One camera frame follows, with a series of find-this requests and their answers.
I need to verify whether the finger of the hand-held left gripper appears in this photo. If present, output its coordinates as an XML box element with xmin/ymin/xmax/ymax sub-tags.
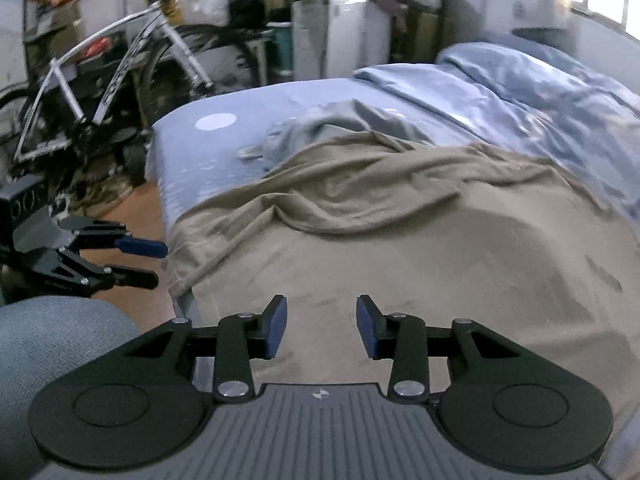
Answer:
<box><xmin>29</xmin><ymin>250</ymin><xmax>161</xmax><ymax>299</ymax></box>
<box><xmin>60</xmin><ymin>216</ymin><xmax>169</xmax><ymax>258</ymax></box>

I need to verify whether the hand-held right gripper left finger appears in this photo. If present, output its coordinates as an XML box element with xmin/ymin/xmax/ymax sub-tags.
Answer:
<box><xmin>120</xmin><ymin>294</ymin><xmax>289</xmax><ymax>403</ymax></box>

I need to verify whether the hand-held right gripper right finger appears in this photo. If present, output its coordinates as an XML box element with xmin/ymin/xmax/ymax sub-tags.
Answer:
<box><xmin>356</xmin><ymin>294</ymin><xmax>523</xmax><ymax>403</ymax></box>

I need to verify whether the beige garment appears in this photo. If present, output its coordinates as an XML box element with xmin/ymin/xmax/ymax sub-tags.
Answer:
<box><xmin>167</xmin><ymin>130</ymin><xmax>640</xmax><ymax>431</ymax></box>

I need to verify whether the person's leg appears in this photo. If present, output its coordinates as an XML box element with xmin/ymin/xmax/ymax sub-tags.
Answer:
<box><xmin>0</xmin><ymin>295</ymin><xmax>143</xmax><ymax>480</ymax></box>

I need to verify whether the white bicycle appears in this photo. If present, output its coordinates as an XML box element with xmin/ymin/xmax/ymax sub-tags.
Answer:
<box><xmin>0</xmin><ymin>0</ymin><xmax>261</xmax><ymax>196</ymax></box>

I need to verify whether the light blue garment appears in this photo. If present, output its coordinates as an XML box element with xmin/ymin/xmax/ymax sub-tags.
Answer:
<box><xmin>237</xmin><ymin>99</ymin><xmax>433</xmax><ymax>171</ymax></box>

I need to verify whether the black bag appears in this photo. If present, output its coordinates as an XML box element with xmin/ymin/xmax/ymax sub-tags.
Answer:
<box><xmin>229</xmin><ymin>0</ymin><xmax>266</xmax><ymax>28</ymax></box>

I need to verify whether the printed blue duvet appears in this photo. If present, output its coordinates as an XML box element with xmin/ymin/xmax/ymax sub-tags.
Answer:
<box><xmin>352</xmin><ymin>42</ymin><xmax>640</xmax><ymax>221</ymax></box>

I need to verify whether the cardboard box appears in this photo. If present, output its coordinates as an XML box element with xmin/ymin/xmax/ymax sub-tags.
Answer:
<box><xmin>400</xmin><ymin>7</ymin><xmax>443</xmax><ymax>63</ymax></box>

